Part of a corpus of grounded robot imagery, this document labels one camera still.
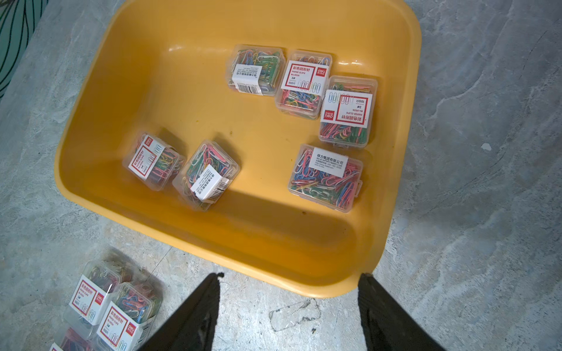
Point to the paper clip box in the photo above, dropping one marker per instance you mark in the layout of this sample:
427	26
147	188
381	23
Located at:
128	319
91	297
326	178
255	70
304	84
153	161

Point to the paper clip box barcode side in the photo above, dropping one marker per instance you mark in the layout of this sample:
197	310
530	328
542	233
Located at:
205	176

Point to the paper clip box right edge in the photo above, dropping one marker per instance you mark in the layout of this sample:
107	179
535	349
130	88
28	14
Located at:
347	111

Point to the paper clip box under stack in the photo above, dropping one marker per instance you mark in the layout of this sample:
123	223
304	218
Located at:
255	70

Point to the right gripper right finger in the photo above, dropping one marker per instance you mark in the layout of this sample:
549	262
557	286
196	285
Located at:
386	325

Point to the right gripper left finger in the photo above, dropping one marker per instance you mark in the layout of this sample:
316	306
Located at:
192	326

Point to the yellow plastic storage tray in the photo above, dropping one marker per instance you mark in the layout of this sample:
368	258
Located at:
161	69

